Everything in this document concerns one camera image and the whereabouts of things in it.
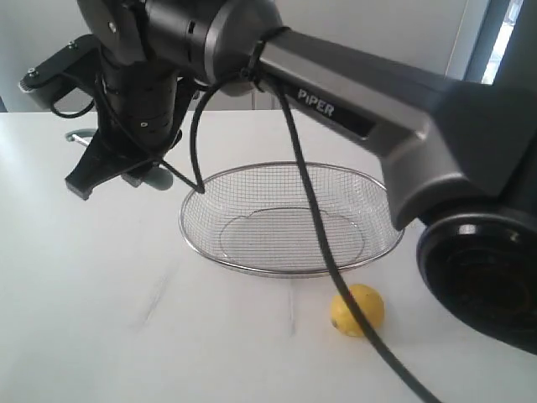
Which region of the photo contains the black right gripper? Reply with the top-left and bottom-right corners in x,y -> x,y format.
65,62 -> 185,200

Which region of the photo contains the teal handled peeler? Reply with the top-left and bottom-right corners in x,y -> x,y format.
65,129 -> 174,191

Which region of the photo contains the yellow lemon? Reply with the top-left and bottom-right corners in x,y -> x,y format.
330,284 -> 385,338

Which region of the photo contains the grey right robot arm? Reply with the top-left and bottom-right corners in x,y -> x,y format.
66,1 -> 536,353

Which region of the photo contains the steel wire mesh basket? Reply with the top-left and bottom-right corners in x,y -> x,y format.
179,161 -> 404,278

